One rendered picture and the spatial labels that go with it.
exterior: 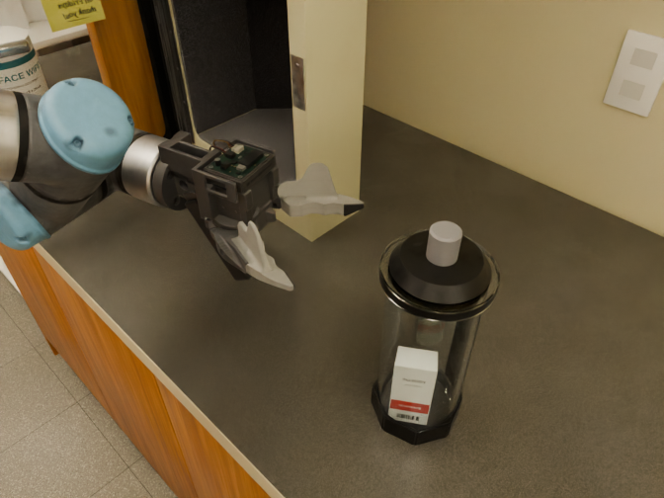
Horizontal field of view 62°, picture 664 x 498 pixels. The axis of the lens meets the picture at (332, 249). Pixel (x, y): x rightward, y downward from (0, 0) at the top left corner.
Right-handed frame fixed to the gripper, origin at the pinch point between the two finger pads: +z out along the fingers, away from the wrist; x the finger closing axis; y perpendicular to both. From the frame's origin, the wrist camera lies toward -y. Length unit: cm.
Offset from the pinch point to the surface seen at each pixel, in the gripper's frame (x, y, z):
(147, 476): 2, -114, -61
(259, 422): -10.7, -19.9, -3.6
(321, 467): -11.9, -19.9, 5.4
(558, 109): 57, -7, 12
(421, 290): -4.2, 3.4, 11.0
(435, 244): -1.3, 6.3, 10.8
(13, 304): 27, -114, -149
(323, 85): 22.1, 5.3, -13.6
